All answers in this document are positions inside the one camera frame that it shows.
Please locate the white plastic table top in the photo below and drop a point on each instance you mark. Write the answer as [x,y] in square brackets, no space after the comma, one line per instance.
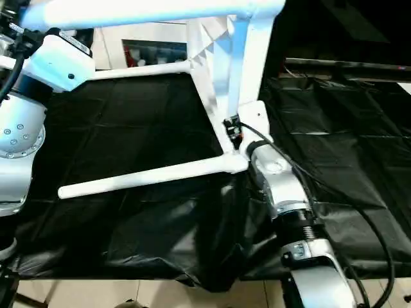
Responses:
[253,64]

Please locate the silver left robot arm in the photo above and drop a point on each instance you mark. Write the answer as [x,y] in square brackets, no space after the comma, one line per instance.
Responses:
[19,134]

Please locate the black work mat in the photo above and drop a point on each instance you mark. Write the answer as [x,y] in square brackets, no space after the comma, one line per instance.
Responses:
[128,128]

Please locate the white glass-door cabinet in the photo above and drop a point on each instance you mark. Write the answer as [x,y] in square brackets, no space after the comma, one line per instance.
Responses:
[154,35]

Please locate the black furniture unit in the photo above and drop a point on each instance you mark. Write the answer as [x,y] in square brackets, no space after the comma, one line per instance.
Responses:
[337,29]

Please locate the white flat board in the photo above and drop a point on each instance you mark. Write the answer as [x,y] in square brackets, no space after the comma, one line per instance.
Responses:
[404,87]

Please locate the black left robot foot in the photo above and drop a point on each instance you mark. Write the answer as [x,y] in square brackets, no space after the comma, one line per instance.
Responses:
[131,304]

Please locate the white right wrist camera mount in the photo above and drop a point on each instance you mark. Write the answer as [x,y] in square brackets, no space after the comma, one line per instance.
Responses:
[255,118]

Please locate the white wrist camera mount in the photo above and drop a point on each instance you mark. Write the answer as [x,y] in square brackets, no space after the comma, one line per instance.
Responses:
[255,118]
[61,61]

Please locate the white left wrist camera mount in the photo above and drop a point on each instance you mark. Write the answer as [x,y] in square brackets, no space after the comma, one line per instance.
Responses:
[61,61]

